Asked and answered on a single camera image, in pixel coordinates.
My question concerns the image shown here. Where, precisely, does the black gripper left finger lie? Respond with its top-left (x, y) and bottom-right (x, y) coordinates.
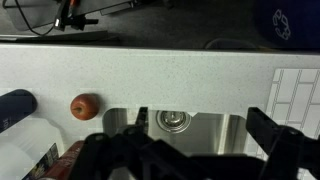
top-left (66, 106), bottom-right (158, 180)

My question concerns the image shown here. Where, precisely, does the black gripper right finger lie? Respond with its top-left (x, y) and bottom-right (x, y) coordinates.
top-left (245, 106), bottom-right (320, 180)

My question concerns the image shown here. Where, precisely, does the dark red bottle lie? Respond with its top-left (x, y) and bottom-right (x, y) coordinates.
top-left (43, 139), bottom-right (86, 180)

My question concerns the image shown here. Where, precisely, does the red apple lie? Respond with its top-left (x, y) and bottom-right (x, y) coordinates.
top-left (70, 93), bottom-right (100, 121)

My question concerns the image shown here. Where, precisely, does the metal sink drain strainer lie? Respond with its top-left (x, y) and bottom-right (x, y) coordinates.
top-left (155, 110), bottom-right (193, 134)

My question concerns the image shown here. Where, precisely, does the stainless steel sink basin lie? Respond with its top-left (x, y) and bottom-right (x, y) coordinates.
top-left (101, 107), bottom-right (249, 158)

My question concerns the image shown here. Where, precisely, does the white plastic jug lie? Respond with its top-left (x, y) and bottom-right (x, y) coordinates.
top-left (0, 116), bottom-right (66, 180)

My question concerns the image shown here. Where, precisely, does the blue recycling bin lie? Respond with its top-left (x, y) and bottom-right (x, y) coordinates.
top-left (254, 0), bottom-right (320, 51)

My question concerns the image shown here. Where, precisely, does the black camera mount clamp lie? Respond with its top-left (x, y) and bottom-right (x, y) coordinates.
top-left (54, 0), bottom-right (100, 32)

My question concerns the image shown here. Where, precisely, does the thin black cable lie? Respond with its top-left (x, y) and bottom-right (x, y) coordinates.
top-left (13, 0), bottom-right (56, 37)

